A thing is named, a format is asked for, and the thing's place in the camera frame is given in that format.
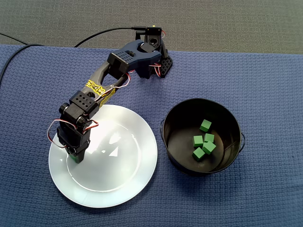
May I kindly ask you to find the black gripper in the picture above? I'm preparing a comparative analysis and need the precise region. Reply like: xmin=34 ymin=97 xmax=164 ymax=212
xmin=56 ymin=122 xmax=91 ymax=164

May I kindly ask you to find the white round plate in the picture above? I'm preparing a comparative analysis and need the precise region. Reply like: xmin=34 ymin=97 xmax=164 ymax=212
xmin=48 ymin=104 xmax=159 ymax=209

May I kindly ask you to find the black round container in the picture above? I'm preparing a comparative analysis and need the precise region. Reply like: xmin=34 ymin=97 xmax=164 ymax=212
xmin=160 ymin=98 xmax=246 ymax=177

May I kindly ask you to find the blue woven table cloth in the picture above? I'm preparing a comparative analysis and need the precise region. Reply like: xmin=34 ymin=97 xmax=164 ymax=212
xmin=0 ymin=44 xmax=303 ymax=227

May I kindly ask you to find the thick black cable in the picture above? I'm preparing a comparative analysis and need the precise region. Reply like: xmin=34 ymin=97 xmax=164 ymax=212
xmin=0 ymin=26 xmax=147 ymax=90

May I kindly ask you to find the thin black cable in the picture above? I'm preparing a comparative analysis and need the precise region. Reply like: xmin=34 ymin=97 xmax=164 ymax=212
xmin=0 ymin=32 xmax=28 ymax=45

